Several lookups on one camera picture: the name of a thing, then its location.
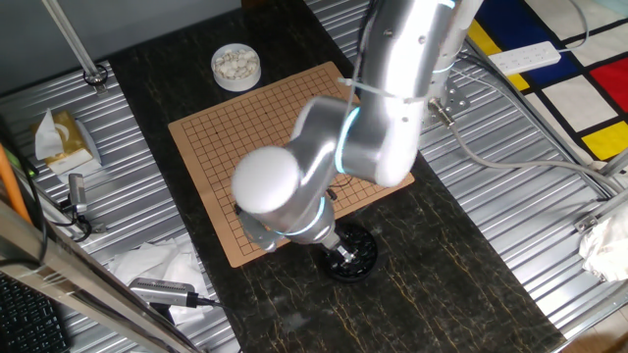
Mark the white power strip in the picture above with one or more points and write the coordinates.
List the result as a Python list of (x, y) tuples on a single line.
[(525, 58)]

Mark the yellow tissue pack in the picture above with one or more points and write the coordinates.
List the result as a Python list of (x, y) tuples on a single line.
[(68, 137)]

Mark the white tissue sheet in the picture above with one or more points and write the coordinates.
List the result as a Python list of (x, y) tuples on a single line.
[(191, 316)]

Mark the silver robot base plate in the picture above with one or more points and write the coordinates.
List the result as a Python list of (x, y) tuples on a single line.
[(458, 103)]

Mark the pile of white tissues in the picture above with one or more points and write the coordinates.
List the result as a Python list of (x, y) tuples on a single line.
[(162, 265)]

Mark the aluminium profile with bracket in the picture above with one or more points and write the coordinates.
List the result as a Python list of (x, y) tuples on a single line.
[(611, 206)]

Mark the grey usb hub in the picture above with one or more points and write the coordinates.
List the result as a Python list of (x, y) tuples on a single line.
[(162, 291)]

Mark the white bowl of white stones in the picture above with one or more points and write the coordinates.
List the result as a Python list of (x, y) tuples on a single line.
[(235, 66)]

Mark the black bowl of black stones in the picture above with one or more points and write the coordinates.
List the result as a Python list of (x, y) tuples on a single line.
[(365, 255)]

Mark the orange stick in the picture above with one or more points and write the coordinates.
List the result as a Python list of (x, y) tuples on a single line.
[(10, 181)]

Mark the black and silver tool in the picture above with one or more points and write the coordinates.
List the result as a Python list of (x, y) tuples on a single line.
[(77, 188)]

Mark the tan go board mat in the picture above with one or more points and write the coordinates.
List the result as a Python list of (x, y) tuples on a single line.
[(221, 137)]

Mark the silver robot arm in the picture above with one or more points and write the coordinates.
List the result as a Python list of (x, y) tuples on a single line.
[(382, 73)]

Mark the black keyboard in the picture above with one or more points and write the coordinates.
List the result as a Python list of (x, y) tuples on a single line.
[(24, 318)]

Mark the silver metal frame bar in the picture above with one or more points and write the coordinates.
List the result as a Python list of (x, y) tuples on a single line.
[(59, 274)]

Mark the colourful block pattern cloth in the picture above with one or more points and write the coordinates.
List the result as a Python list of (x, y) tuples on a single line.
[(579, 103)]

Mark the black marble pattern mat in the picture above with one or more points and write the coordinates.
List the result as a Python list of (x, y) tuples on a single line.
[(417, 294)]

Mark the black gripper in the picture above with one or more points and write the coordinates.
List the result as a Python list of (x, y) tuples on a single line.
[(336, 245)]

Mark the crumpled white cloth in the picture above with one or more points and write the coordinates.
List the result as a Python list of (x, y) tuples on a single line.
[(608, 250)]

